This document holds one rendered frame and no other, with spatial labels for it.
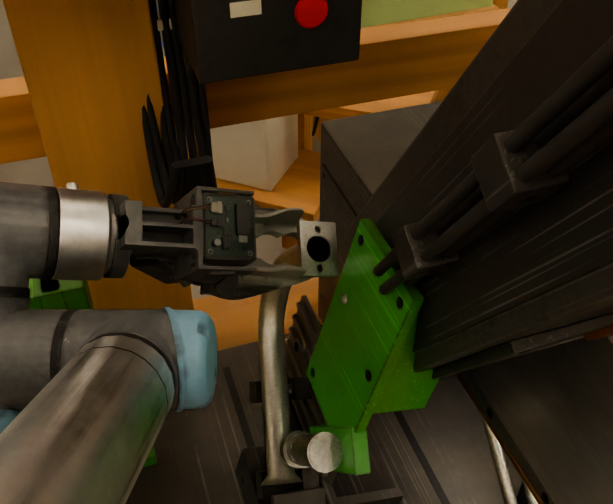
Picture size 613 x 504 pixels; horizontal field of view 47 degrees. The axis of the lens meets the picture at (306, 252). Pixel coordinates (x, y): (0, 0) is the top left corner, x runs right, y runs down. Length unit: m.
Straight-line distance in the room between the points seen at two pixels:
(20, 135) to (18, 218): 0.38
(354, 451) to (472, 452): 0.29
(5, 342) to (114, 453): 0.19
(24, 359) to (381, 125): 0.51
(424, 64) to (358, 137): 0.24
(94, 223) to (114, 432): 0.23
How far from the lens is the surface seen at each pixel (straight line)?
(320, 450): 0.70
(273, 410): 0.78
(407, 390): 0.69
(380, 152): 0.81
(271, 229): 0.67
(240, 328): 1.09
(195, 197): 0.59
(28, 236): 0.56
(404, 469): 0.92
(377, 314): 0.62
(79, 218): 0.57
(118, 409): 0.41
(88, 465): 0.36
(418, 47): 1.02
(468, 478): 0.92
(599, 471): 0.69
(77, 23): 0.78
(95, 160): 0.86
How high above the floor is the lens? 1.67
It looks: 41 degrees down
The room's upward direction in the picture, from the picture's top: straight up
